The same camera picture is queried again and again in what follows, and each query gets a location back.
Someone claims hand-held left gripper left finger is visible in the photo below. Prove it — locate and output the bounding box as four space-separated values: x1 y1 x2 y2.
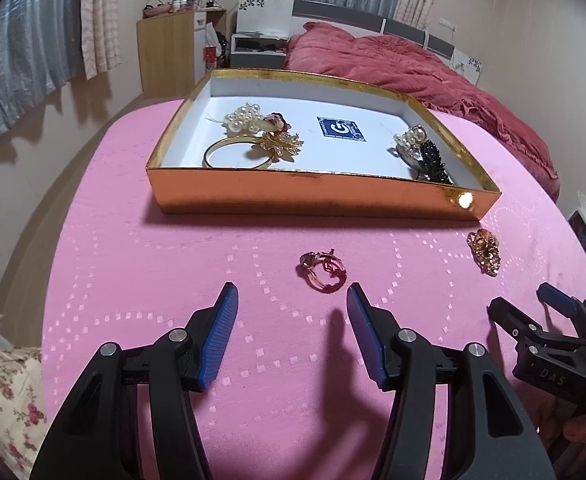
29 281 240 480

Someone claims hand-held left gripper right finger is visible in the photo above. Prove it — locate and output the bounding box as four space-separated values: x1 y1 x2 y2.
347 281 556 480

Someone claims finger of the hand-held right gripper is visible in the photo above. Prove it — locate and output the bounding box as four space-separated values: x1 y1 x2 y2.
537 282 586 322
488 297 544 357

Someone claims gold crystal brooch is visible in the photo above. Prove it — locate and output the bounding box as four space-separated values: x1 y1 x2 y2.
467 228 504 277

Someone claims rose gold ring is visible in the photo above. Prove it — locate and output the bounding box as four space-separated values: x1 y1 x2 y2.
298 248 348 294

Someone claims gold jewelry box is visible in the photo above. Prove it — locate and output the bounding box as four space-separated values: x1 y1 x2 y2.
146 68 502 223

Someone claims black beaded hair clip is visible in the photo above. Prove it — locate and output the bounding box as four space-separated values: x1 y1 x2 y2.
418 141 454 184

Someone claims gold bangle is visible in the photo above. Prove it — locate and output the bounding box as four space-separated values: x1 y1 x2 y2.
203 137 274 170

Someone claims gold flower brooch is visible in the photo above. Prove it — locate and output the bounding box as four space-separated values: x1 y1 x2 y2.
250 130 304 162

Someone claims pearl silver brooch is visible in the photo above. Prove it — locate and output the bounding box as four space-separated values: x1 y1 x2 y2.
393 125 428 156

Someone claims blue square label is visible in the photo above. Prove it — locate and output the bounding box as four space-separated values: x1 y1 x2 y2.
317 116 367 142

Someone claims floral cushion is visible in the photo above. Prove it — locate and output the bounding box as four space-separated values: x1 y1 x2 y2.
0 317 48 466

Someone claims pearl cluster brooch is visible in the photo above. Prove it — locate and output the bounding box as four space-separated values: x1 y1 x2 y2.
224 102 265 135

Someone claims bed with red blanket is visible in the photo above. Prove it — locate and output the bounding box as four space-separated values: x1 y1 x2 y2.
283 21 561 201

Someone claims wooden cabinet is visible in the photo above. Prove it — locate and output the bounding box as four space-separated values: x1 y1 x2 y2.
137 8 228 98

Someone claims white plastic bag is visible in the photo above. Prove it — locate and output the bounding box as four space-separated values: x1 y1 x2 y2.
204 22 220 68

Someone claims white nightstand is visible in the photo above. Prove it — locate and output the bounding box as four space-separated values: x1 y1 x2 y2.
230 0 294 70

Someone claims pink white curtain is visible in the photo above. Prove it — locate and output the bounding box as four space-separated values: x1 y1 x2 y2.
80 0 124 81

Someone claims grey blue curtain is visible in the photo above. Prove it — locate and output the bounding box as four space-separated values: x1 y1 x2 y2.
0 0 86 163

